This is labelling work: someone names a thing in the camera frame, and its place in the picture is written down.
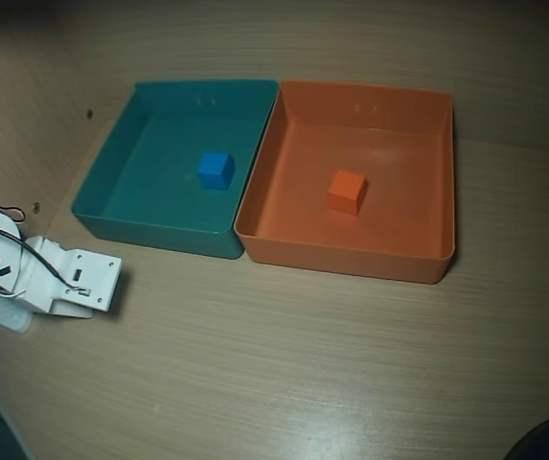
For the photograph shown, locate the orange plastic box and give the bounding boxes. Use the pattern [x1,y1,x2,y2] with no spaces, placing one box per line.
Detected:
[233,80,458,287]

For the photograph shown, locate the teal plastic box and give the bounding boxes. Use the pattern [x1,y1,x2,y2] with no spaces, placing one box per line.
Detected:
[70,79,280,261]

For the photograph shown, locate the blue cube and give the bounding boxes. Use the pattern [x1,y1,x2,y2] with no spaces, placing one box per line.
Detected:
[195,151,236,192]

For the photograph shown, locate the white wrist camera mount plate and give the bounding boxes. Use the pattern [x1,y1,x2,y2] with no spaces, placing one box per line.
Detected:
[50,245,124,313]

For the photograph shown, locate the black cable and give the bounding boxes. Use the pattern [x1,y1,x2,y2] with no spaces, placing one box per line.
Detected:
[0,204,84,290]

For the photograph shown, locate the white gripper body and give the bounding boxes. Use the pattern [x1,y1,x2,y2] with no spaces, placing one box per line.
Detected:
[13,234,68,313]

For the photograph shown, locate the orange cube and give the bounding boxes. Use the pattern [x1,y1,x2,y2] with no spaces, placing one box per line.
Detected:
[327,168,369,216]

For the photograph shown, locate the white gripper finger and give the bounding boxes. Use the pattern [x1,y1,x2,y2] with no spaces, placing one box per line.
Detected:
[33,300,99,321]

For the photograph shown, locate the white textured plastic block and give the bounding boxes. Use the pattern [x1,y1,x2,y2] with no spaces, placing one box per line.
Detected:
[0,292,34,334]

